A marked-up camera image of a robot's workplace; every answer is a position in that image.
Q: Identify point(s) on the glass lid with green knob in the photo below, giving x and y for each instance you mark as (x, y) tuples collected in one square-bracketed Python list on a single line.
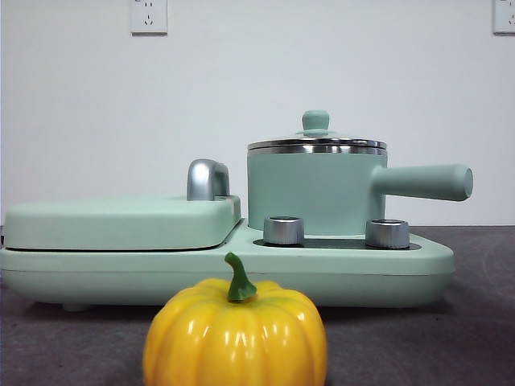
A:
[(316, 120)]

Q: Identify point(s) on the yellow toy pumpkin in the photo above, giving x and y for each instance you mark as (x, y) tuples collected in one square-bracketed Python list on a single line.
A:
[(237, 342)]

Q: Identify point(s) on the silver control knob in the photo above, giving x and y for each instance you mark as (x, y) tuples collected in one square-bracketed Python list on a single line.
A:
[(283, 231), (387, 234)]

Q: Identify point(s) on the black control panel strip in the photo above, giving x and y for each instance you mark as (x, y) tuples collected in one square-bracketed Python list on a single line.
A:
[(334, 243)]

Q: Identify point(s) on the mint green breakfast machine base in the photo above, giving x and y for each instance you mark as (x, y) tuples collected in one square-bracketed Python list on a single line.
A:
[(362, 277)]

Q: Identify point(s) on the mint green hinged griddle cover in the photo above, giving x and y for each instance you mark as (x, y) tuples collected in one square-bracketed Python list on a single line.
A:
[(120, 225)]

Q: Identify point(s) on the white wall socket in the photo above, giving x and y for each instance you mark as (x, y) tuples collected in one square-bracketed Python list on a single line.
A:
[(505, 18), (149, 18)]

